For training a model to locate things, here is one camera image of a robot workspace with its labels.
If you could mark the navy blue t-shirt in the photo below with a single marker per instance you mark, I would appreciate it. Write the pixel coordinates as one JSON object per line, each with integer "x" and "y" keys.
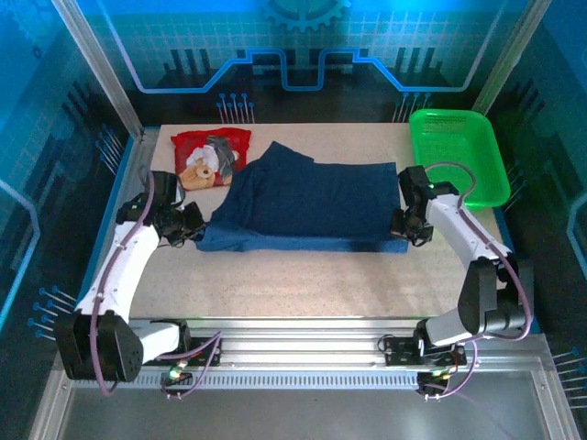
{"x": 312, "y": 201}

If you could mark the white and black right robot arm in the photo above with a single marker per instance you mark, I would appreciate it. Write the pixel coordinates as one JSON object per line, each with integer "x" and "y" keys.
{"x": 458, "y": 224}

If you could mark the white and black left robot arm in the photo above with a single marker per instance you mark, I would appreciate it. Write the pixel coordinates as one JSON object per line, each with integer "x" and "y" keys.
{"x": 124, "y": 266}

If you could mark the red printed t-shirt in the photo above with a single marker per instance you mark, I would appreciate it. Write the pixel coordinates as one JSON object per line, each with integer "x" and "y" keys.
{"x": 192, "y": 142}

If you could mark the green plastic basket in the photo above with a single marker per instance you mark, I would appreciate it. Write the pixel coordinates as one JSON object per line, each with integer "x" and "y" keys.
{"x": 458, "y": 151}

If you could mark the small LED connector board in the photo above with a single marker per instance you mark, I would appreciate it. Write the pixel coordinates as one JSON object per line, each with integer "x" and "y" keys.
{"x": 435, "y": 373}
{"x": 176, "y": 373}

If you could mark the table side rail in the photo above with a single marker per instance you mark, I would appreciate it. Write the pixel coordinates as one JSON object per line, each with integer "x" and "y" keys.
{"x": 133, "y": 169}
{"x": 503, "y": 227}

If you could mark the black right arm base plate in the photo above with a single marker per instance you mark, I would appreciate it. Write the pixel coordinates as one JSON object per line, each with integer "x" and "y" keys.
{"x": 399, "y": 350}

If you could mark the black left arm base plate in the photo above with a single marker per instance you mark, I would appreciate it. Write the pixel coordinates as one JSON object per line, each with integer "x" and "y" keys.
{"x": 202, "y": 355}

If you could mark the aluminium frame rail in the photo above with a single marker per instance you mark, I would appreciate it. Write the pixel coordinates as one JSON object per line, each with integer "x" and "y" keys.
{"x": 298, "y": 344}

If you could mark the aluminium corner post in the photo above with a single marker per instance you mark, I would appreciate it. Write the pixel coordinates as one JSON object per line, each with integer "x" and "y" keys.
{"x": 101, "y": 69}
{"x": 504, "y": 64}

